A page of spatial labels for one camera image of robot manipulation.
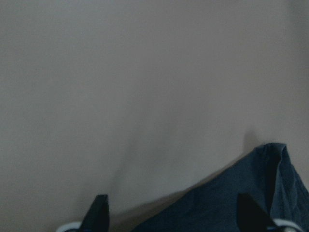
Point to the black printed t-shirt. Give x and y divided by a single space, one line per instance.
266 174

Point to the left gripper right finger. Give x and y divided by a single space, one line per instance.
250 217

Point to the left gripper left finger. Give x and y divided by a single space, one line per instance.
97 217

